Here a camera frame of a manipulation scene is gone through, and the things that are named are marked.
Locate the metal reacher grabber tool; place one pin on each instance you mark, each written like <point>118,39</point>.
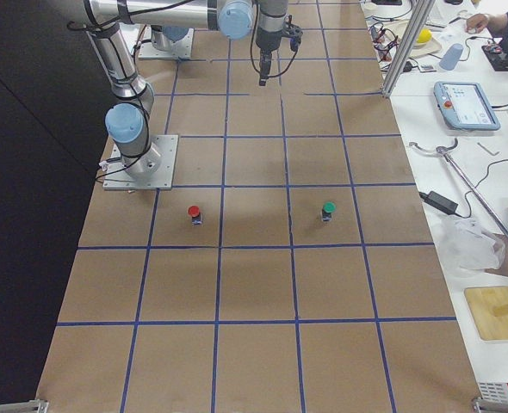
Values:
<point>445,153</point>

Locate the beige tray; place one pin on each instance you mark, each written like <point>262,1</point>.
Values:
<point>396,31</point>

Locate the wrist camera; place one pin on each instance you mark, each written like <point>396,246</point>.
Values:
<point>294,34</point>

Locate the red push button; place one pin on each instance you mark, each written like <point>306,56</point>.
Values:
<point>195,214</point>

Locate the clear plastic bag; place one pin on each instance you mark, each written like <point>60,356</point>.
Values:
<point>467,244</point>

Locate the black power adapter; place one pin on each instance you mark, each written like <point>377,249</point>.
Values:
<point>441,203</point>

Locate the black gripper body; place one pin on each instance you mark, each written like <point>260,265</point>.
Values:
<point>266,41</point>

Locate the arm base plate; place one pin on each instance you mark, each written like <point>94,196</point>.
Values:
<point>154,170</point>
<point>156,45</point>

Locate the wooden cutting board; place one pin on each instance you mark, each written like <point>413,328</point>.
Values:
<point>489,309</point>

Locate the aluminium frame post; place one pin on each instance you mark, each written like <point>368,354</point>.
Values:
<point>420,12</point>

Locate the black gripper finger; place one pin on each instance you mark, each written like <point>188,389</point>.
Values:
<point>263,78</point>

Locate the green push button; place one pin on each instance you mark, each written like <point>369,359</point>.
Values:
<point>327,210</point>

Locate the blue plastic cup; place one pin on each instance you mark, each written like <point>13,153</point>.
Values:
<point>451,57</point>

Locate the person's hand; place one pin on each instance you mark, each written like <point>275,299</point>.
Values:
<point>476,23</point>

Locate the yellow fruit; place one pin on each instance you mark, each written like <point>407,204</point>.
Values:
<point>424,37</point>

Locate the blue teach pendant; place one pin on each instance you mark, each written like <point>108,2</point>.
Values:
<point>464,106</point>

